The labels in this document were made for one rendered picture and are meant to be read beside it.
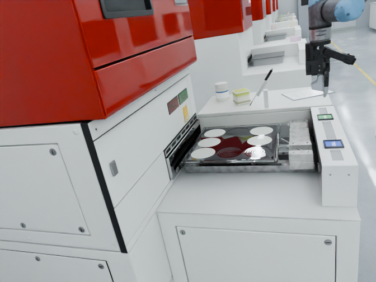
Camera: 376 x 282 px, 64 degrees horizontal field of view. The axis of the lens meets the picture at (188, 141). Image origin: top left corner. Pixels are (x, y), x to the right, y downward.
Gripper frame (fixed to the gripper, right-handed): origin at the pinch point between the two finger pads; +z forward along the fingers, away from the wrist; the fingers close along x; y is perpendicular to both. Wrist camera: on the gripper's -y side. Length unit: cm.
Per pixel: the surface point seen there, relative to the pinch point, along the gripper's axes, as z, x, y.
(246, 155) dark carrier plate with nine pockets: 15.8, 20.8, 29.1
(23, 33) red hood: -38, 67, 67
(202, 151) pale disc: 16, 17, 48
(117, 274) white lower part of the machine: 33, 67, 63
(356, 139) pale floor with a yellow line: 106, -198, -43
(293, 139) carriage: 17.7, 1.7, 12.6
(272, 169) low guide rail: 22.5, 19.5, 20.2
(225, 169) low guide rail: 22.4, 19.9, 38.1
